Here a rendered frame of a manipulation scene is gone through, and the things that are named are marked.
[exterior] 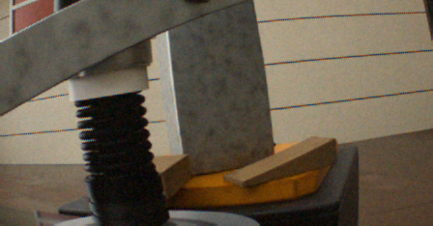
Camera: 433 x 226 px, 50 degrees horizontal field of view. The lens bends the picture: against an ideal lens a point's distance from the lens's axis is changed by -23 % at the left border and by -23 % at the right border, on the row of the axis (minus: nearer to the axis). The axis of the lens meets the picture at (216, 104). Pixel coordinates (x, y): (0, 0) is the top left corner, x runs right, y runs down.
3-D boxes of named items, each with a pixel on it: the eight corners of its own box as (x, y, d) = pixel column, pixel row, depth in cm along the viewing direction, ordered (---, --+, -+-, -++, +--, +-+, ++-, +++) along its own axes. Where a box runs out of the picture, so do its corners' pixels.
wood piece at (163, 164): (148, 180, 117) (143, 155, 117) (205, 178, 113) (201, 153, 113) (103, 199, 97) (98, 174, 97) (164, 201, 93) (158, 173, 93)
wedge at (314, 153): (314, 159, 114) (312, 135, 114) (337, 162, 105) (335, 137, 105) (222, 181, 108) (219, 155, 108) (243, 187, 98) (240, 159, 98)
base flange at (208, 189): (164, 168, 159) (161, 151, 158) (339, 151, 143) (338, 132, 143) (82, 204, 112) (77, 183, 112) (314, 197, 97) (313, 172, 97)
